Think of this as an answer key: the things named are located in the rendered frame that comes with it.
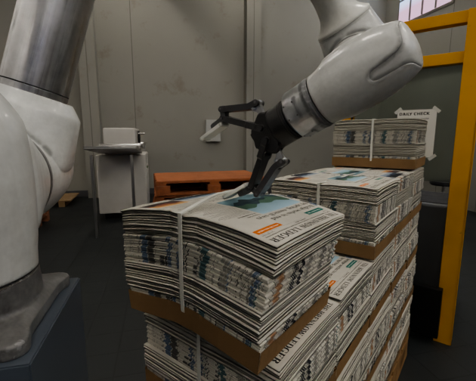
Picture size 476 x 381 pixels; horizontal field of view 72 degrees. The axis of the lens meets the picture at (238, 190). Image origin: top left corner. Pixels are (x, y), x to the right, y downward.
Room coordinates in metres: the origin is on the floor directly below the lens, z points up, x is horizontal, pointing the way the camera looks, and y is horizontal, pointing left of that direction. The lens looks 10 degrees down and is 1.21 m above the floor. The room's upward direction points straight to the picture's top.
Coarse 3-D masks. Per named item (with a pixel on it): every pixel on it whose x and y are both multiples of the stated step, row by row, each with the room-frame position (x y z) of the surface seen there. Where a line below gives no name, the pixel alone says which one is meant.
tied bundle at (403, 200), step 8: (328, 168) 1.57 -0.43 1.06; (336, 168) 1.56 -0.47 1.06; (344, 168) 1.56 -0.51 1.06; (352, 168) 1.56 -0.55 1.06; (368, 176) 1.25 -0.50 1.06; (376, 176) 1.24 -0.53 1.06; (384, 176) 1.24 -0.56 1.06; (392, 176) 1.24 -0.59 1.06; (400, 176) 1.24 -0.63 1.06; (408, 176) 1.32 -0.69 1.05; (400, 184) 1.21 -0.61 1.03; (408, 184) 1.33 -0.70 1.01; (400, 192) 1.24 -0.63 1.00; (408, 192) 1.36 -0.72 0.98; (400, 200) 1.26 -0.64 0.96; (408, 200) 1.33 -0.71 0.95; (400, 208) 1.23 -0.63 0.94; (408, 208) 1.36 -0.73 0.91; (400, 216) 1.24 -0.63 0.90
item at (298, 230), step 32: (224, 224) 0.52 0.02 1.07; (256, 224) 0.53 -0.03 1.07; (288, 224) 0.55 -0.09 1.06; (320, 224) 0.58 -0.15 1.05; (224, 256) 0.52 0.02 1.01; (256, 256) 0.48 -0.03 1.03; (288, 256) 0.49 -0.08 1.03; (320, 256) 0.63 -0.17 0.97; (224, 288) 0.51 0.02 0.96; (256, 288) 0.47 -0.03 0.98; (288, 288) 0.52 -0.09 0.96; (320, 288) 0.66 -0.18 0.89; (224, 320) 0.51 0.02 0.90; (256, 320) 0.47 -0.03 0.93; (288, 320) 0.54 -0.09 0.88
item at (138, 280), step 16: (128, 208) 0.71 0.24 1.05; (144, 208) 0.65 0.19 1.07; (160, 208) 0.63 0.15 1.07; (176, 208) 0.62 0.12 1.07; (128, 224) 0.68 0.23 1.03; (144, 224) 0.65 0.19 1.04; (160, 224) 0.63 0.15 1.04; (128, 240) 0.69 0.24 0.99; (144, 240) 0.65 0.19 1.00; (160, 240) 0.62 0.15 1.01; (128, 256) 0.69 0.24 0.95; (144, 256) 0.65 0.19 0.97; (160, 256) 0.62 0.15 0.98; (128, 272) 0.68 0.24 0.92; (144, 272) 0.64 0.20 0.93; (160, 272) 0.61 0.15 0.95; (144, 288) 0.64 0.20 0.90; (160, 288) 0.61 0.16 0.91
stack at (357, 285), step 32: (352, 256) 1.00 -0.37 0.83; (384, 256) 1.08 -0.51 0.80; (352, 288) 0.80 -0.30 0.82; (384, 288) 1.11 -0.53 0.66; (160, 320) 0.68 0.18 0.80; (320, 320) 0.64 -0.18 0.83; (352, 320) 0.82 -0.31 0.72; (384, 320) 1.10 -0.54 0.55; (160, 352) 0.68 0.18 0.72; (192, 352) 0.63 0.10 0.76; (288, 352) 0.53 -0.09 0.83; (320, 352) 0.63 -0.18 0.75
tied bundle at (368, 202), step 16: (288, 176) 1.24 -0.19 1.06; (304, 176) 1.24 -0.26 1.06; (320, 176) 1.24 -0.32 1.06; (336, 176) 1.25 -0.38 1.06; (352, 176) 1.25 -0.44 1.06; (272, 192) 1.17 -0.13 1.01; (288, 192) 1.14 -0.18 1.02; (304, 192) 1.10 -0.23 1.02; (320, 192) 1.07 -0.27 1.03; (336, 192) 1.03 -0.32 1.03; (352, 192) 1.00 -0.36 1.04; (368, 192) 0.97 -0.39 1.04; (384, 192) 1.02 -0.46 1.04; (336, 208) 1.03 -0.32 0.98; (352, 208) 1.00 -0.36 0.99; (368, 208) 0.97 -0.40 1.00; (384, 208) 1.04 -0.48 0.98; (352, 224) 1.00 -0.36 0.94; (368, 224) 0.97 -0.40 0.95; (384, 224) 1.04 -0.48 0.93; (352, 240) 0.99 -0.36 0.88; (368, 240) 0.97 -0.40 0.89
